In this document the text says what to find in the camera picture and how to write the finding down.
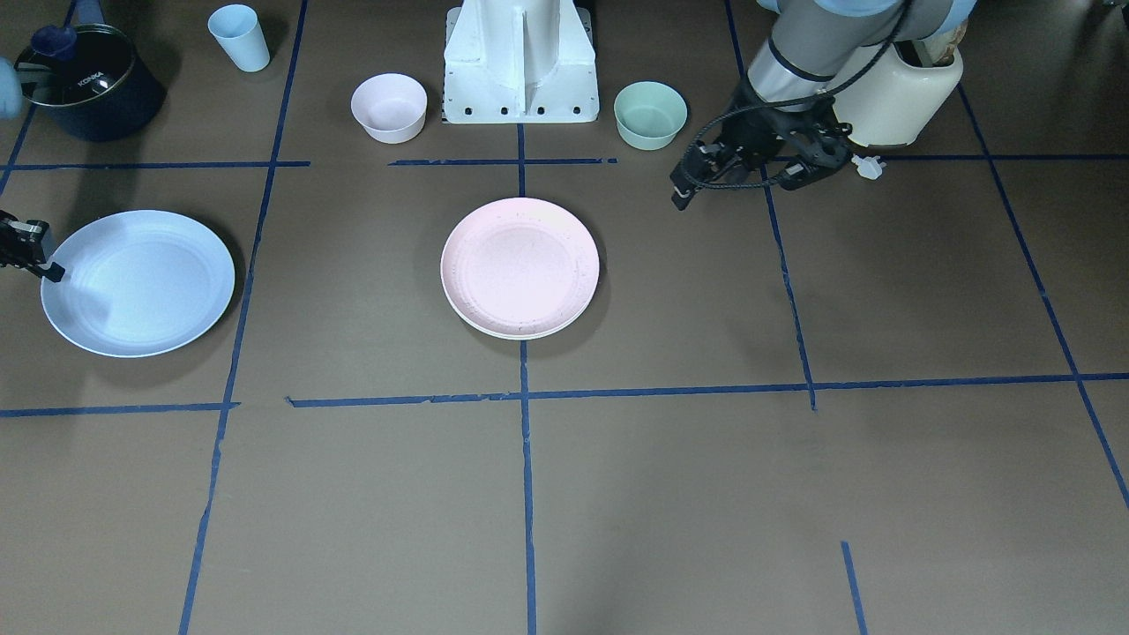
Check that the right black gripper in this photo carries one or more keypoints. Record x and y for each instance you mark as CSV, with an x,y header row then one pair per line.
x,y
21,244

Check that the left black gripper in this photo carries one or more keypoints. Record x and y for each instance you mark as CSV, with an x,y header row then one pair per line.
x,y
751,134

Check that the blue plate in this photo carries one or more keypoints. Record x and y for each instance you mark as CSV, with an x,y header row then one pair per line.
x,y
139,284

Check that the pink plate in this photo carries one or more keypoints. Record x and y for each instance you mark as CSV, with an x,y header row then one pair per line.
x,y
520,259

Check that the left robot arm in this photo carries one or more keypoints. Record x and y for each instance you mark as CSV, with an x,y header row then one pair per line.
x,y
785,99

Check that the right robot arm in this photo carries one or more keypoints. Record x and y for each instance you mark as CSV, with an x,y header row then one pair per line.
x,y
12,100

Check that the green bowl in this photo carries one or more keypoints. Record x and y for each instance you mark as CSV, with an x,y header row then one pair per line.
x,y
649,115

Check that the dark blue pot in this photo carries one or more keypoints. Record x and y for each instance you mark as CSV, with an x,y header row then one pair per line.
x,y
91,80

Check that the cream toaster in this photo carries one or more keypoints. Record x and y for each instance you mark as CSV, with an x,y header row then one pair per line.
x,y
891,104

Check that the white mounting column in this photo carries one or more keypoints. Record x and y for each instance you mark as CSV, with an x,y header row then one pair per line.
x,y
519,62

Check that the cream plate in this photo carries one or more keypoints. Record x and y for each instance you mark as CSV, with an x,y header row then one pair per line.
x,y
508,330

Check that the bread slice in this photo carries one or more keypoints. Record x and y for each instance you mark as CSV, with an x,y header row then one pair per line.
x,y
948,40

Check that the light blue cup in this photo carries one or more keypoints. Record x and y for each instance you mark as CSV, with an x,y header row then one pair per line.
x,y
236,28

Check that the pink bowl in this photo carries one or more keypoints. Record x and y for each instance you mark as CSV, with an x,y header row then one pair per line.
x,y
391,108

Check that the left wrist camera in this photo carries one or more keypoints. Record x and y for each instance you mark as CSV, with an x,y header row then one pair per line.
x,y
822,147

